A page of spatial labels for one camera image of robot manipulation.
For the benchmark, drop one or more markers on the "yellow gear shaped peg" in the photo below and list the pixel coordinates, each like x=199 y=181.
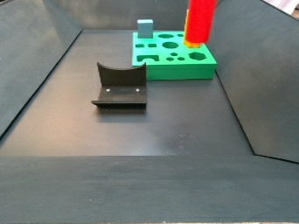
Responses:
x=191 y=38

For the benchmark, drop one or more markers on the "green shape sorting board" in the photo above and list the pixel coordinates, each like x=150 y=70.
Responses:
x=168 y=59

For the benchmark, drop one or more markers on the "red cylinder peg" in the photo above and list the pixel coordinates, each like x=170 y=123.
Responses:
x=204 y=9

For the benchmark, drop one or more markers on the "black curved holder bracket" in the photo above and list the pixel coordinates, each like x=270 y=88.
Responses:
x=122 y=86

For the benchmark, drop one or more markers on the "blue rectangular block peg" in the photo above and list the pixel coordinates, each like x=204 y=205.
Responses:
x=144 y=28

